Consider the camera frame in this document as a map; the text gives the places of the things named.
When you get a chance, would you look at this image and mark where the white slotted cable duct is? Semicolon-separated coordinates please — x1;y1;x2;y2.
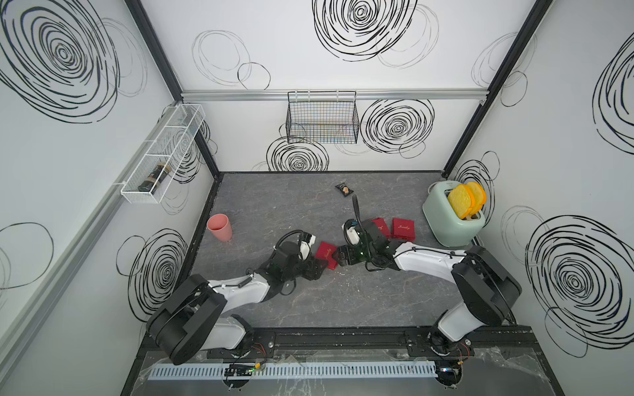
148;361;438;380

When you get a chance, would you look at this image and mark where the black vertical frame post left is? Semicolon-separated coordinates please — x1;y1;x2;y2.
125;0;223;180

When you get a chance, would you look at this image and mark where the black vertical frame post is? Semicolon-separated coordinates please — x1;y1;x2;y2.
441;0;554;178
125;0;223;180

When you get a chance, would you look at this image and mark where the black wire wall basket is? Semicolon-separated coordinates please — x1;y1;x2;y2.
285;90;361;145

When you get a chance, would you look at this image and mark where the mint green toaster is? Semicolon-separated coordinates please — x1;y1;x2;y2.
422;181;486;248

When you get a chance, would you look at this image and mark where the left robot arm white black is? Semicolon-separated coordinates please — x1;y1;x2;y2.
146;229;328;366

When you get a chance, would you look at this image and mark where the orange toast slice back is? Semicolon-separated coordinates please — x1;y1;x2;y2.
467;181;487;216

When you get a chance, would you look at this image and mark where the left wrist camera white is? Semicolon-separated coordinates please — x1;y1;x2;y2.
299;232;316;261

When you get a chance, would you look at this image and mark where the small black snack packet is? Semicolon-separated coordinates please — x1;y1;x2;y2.
335;182;353;197

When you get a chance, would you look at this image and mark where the white wire wall shelf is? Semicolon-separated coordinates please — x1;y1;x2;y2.
121;103;205;205

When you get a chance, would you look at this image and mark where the yellow toast slice front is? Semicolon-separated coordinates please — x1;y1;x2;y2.
447;184;476;219

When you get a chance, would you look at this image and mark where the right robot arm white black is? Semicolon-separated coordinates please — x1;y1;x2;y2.
333;195;522;356

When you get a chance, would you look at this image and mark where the black vertical frame post right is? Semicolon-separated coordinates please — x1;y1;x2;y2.
441;0;554;178

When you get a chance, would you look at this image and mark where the pink plastic cup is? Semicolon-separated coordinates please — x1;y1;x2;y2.
206;214;233;243

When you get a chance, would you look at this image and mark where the red jewelry box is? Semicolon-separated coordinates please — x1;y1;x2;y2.
315;242;338;271

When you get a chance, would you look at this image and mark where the dark bottle on shelf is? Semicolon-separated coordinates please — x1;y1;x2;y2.
137;163;172;194

